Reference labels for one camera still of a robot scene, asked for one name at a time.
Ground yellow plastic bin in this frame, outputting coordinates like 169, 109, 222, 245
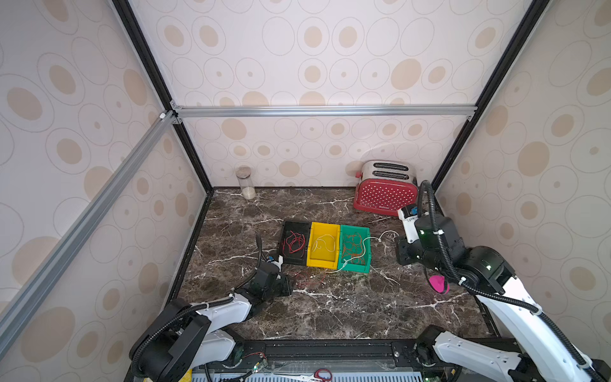
306, 222, 341, 270

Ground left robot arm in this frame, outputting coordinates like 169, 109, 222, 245
129, 262, 293, 381

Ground aluminium frame bar back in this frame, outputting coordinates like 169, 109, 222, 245
175, 104, 477, 119

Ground aluminium frame bar left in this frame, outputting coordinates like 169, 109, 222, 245
1, 111, 176, 357

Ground red handled scissors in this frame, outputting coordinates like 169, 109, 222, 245
294, 369, 334, 382

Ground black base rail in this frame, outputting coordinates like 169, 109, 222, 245
125, 337, 536, 382

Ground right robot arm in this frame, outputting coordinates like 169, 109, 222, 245
397, 211, 610, 381

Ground yellow snack bag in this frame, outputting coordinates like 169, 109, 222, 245
179, 369, 193, 382

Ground white cable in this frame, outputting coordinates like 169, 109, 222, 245
313, 233, 337, 256
326, 230, 401, 274

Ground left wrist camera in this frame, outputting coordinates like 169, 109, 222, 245
267, 256, 283, 271

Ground red cable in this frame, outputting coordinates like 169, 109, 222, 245
282, 231, 307, 256
292, 271, 330, 291

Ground aluminium frame bar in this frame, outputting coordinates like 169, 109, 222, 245
1, 111, 176, 357
175, 104, 477, 119

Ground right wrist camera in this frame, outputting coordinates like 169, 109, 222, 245
397, 204, 419, 244

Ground red polka dot toaster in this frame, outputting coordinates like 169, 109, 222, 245
353, 160, 418, 216

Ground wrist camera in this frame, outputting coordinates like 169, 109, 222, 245
267, 256, 283, 271
397, 204, 419, 244

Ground green plastic bin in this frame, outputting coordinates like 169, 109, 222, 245
337, 225, 372, 274

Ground pink plastic goblet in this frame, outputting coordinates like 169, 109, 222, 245
427, 275, 450, 294

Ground black plastic bin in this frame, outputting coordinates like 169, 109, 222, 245
278, 221, 311, 266

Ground glass jar with lid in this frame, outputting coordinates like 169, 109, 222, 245
235, 166, 256, 200

